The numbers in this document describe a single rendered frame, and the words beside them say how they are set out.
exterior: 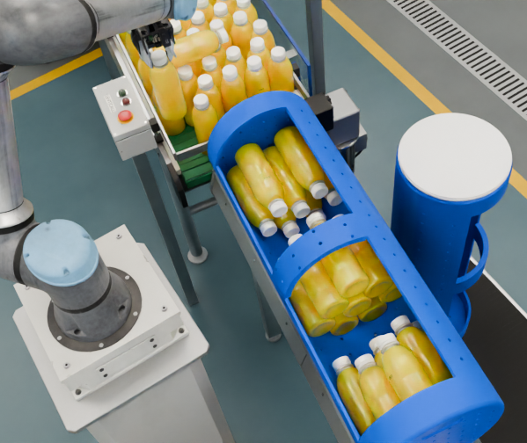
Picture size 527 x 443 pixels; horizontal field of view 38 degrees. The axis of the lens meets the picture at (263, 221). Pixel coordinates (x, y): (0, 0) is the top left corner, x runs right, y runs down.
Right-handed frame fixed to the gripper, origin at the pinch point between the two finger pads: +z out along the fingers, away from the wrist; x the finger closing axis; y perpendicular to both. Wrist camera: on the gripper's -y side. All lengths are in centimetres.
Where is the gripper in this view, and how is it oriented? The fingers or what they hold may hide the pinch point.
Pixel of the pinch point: (158, 58)
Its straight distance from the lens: 188.4
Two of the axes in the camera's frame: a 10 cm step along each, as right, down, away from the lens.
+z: 1.0, 5.7, 8.2
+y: 4.0, 7.3, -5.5
